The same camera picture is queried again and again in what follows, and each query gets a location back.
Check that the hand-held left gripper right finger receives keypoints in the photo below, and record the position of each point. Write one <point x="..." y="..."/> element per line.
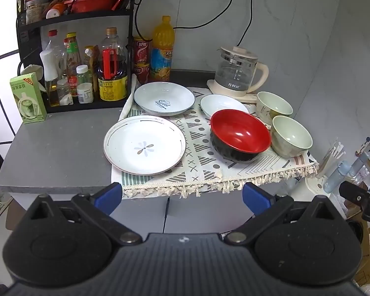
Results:
<point x="256" y="198"/>

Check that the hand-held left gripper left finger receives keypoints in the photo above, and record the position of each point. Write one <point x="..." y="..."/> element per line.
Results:
<point x="108" y="195"/>

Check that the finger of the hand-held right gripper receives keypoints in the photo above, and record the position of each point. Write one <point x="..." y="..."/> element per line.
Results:
<point x="354" y="192"/>

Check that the white plate with flower print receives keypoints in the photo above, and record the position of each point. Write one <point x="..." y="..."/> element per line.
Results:
<point x="145" y="148"/>

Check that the red and black bowl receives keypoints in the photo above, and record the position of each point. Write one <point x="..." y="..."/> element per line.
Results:
<point x="239" y="132"/>

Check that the small white dish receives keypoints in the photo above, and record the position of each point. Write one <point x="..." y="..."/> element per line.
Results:
<point x="222" y="103"/>

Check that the white plate with blue rim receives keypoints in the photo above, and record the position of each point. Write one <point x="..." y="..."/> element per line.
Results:
<point x="163" y="98"/>

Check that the pale blue bottle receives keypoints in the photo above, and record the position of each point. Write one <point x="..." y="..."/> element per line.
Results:
<point x="336" y="175"/>

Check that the patterned fringed table mat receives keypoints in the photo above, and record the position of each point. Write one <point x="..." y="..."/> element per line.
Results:
<point x="200" y="157"/>

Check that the small glass spice jar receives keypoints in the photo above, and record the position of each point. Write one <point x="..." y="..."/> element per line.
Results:
<point x="64" y="94"/>

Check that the cream kettle base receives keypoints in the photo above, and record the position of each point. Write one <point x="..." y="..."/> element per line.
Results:
<point x="215" y="88"/>

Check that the green carton box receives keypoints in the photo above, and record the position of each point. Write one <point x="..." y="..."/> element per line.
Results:
<point x="27" y="101"/>

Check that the red drink can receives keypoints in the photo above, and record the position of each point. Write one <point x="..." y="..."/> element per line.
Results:
<point x="141" y="49"/>
<point x="141" y="72"/>

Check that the glass electric kettle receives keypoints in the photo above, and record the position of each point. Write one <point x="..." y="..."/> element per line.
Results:
<point x="234" y="71"/>

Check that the white cloth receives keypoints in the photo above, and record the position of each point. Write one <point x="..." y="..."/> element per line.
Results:
<point x="32" y="71"/>

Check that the orange juice bottle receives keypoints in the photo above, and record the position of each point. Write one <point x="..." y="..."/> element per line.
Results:
<point x="162" y="52"/>

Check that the clear bottle with red cap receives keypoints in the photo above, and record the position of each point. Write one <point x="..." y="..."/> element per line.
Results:
<point x="54" y="41"/>

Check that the black shelf rack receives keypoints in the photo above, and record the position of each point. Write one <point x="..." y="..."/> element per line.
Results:
<point x="80" y="17"/>

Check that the red plastic basin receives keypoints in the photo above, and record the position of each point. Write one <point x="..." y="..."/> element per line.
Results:
<point x="92" y="3"/>

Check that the clear storage jar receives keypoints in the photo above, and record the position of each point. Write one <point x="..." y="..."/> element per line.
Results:
<point x="35" y="10"/>

